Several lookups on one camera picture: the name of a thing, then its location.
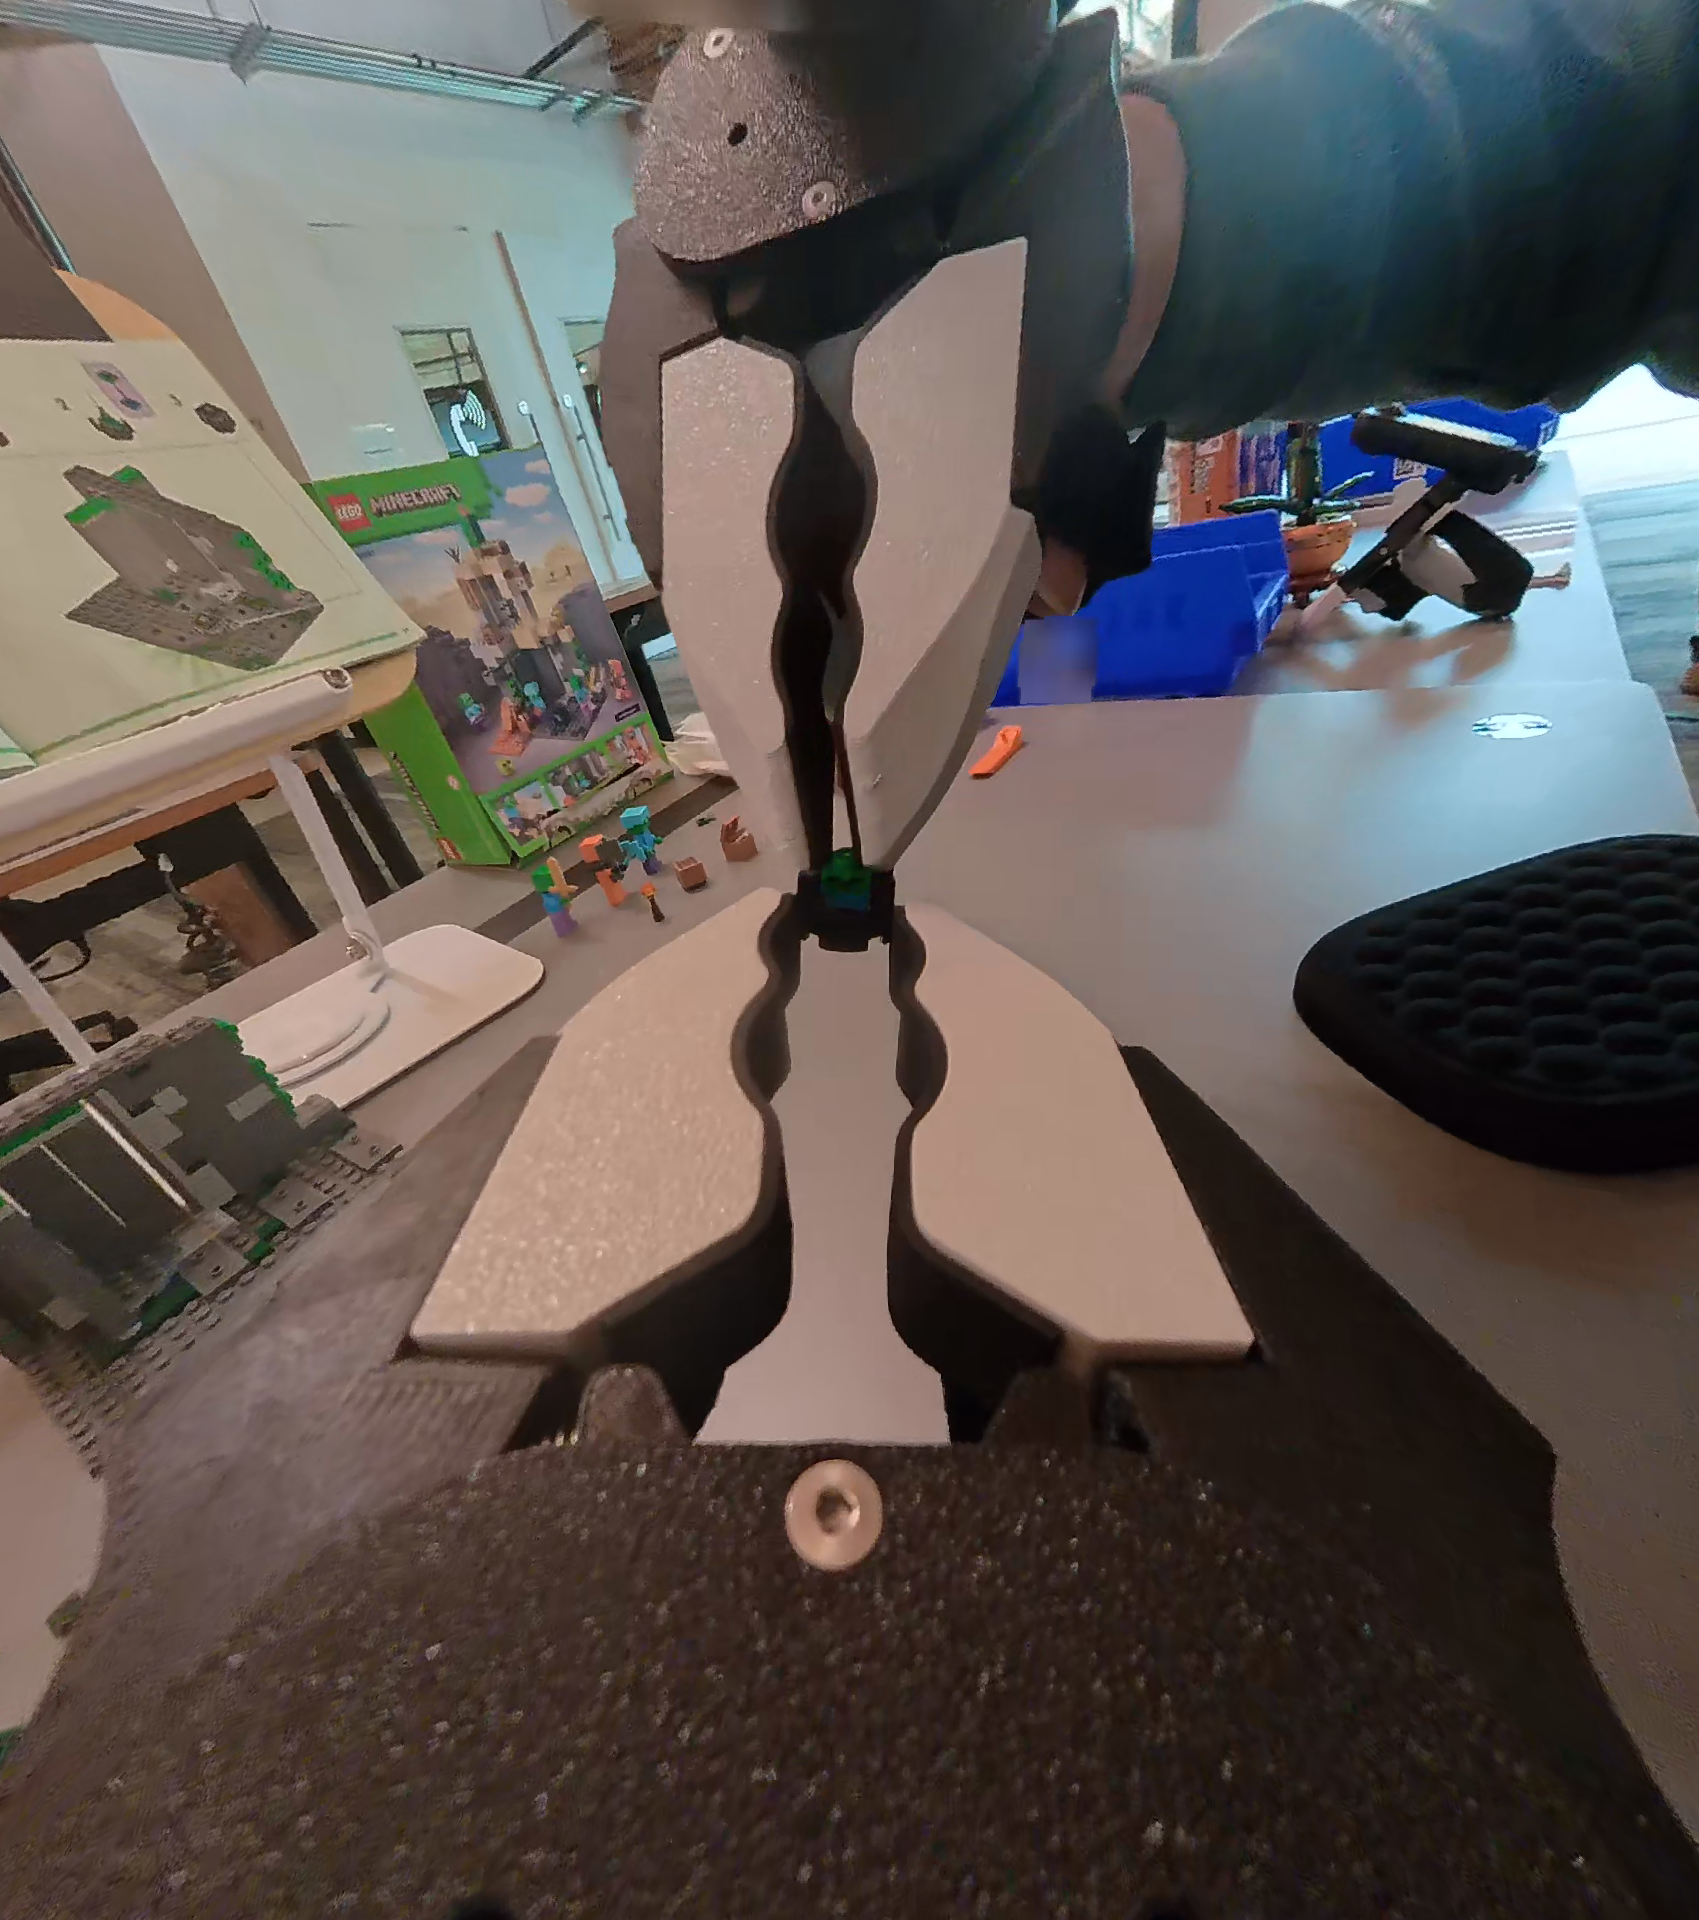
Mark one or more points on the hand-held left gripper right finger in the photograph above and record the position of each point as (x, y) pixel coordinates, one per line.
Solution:
(1074, 1184)

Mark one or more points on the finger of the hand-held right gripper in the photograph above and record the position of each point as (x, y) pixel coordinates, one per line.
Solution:
(722, 524)
(940, 524)

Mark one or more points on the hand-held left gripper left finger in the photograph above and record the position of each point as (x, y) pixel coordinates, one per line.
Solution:
(610, 1184)

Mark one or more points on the black small brick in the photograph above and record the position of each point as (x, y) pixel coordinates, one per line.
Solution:
(842, 931)

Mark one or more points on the blue small brick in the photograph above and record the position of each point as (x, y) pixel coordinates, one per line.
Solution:
(846, 894)

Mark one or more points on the person's right forearm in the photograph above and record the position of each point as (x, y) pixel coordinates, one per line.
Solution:
(1390, 224)

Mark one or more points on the grey desk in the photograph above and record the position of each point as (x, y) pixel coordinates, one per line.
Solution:
(1240, 810)

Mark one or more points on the round desk grommet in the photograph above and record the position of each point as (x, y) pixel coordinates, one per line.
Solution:
(1510, 727)

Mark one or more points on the person's right hand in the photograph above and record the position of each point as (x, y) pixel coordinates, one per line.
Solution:
(1156, 255)

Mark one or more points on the white plastic bag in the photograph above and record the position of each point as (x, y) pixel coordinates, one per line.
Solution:
(706, 747)

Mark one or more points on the orange brick separator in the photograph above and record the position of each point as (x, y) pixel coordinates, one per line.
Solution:
(1000, 753)

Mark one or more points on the green toy brick box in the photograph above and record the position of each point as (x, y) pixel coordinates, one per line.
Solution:
(488, 644)

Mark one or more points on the orange printed box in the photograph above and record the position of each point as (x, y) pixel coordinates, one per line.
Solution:
(1202, 480)

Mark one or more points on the blue storage bin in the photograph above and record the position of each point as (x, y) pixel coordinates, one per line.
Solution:
(1180, 644)
(1518, 424)
(1240, 549)

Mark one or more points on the glass panel with phone icon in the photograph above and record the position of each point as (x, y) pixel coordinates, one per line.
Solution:
(466, 421)

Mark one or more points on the toy figure with purple legs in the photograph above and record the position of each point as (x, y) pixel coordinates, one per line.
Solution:
(556, 900)

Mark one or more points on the brown toy crate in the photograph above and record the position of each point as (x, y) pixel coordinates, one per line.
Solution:
(740, 842)
(690, 872)

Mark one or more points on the cyan toy figure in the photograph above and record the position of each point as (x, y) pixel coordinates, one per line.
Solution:
(640, 840)

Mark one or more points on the potted plant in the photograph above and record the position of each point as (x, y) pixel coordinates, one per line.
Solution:
(1318, 552)

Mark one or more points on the black honeycomb wrist rest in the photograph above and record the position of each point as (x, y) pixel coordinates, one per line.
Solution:
(1524, 1004)

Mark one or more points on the grey brick model on baseplate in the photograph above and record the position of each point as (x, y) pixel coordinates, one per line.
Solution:
(115, 1184)

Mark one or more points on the spare hand-held gripper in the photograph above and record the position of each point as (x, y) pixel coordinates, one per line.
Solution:
(1480, 570)

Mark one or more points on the green instruction booklet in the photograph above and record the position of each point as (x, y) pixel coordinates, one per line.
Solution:
(9, 601)

